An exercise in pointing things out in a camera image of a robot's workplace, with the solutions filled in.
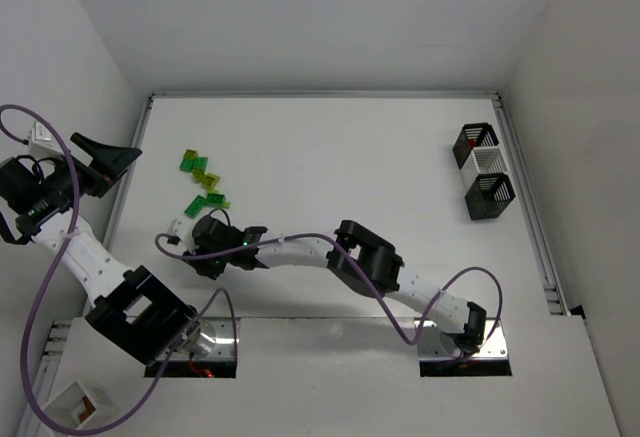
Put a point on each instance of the large green lego brick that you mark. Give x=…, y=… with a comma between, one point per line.
x=215, y=200

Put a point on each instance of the metal base plate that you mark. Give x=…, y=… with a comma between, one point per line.
x=209, y=339
x=436, y=346

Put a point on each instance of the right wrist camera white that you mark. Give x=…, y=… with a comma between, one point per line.
x=180, y=232

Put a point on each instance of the white slatted container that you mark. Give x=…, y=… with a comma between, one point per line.
x=482, y=161
x=81, y=405

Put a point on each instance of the near black slatted container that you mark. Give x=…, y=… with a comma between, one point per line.
x=489, y=195

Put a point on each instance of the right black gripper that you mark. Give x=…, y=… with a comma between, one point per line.
x=201, y=230

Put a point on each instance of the far black slatted container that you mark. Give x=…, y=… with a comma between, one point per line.
x=471, y=136

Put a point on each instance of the yellow-green lego brick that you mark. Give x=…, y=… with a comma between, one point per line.
x=210, y=181

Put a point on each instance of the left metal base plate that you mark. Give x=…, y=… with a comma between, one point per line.
x=209, y=339

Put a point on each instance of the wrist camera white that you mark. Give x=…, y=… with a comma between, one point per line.
x=180, y=232
x=41, y=143

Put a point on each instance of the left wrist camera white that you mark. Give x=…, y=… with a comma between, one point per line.
x=41, y=143

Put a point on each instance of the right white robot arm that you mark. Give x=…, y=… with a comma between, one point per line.
x=366, y=263

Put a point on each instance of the black slatted container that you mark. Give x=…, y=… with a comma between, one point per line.
x=489, y=195
x=471, y=136

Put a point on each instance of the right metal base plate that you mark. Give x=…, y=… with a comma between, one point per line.
x=436, y=346

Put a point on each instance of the middle white slatted container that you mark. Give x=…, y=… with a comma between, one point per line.
x=482, y=161

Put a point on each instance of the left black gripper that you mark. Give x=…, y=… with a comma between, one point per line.
x=93, y=172

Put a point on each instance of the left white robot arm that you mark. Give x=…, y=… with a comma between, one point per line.
x=129, y=307

